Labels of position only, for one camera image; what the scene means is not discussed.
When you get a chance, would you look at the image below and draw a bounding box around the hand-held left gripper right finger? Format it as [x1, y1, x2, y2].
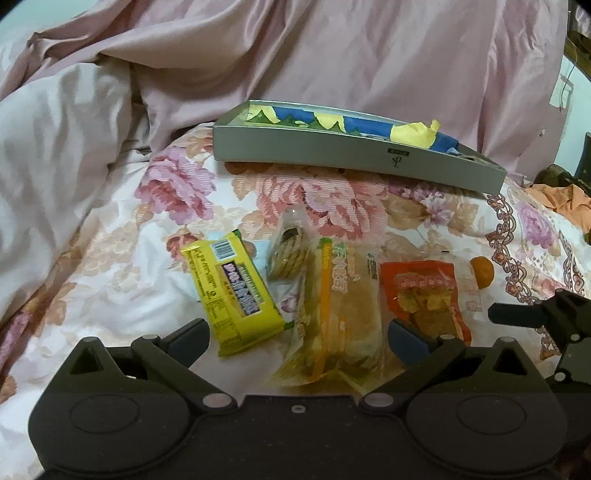
[360, 318, 548, 414]

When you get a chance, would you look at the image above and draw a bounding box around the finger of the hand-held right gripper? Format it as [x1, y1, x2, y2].
[488, 302, 555, 326]

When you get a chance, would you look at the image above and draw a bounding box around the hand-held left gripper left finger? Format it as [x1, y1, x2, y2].
[58, 318, 234, 414]

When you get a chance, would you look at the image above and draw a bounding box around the red snack packet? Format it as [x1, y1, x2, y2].
[379, 259, 481, 347]

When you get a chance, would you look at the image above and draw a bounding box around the small orange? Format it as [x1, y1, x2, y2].
[470, 256, 496, 291]

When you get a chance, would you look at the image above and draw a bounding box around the yellow snack packet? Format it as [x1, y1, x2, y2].
[180, 229, 284, 358]

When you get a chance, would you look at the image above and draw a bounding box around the clear bread packet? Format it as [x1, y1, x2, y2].
[270, 235, 402, 386]

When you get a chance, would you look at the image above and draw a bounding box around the clear cookie packet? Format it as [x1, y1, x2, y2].
[265, 205, 310, 282]

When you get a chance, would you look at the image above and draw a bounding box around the grey cardboard box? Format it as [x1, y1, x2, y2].
[212, 99, 509, 197]

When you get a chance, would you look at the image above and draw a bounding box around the orange cloth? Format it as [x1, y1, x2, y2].
[529, 182, 591, 222]

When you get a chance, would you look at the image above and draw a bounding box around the brown cloth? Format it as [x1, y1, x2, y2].
[534, 164, 578, 186]

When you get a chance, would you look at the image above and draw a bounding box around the floral bedsheet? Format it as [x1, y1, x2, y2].
[0, 122, 591, 480]

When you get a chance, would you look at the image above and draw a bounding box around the pale pink quilt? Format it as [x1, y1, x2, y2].
[0, 60, 153, 324]

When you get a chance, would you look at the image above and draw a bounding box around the pink satin curtain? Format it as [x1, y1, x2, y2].
[0, 0, 573, 195]

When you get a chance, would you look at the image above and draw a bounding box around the wooden furniture frame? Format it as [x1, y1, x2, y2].
[566, 0, 591, 79]

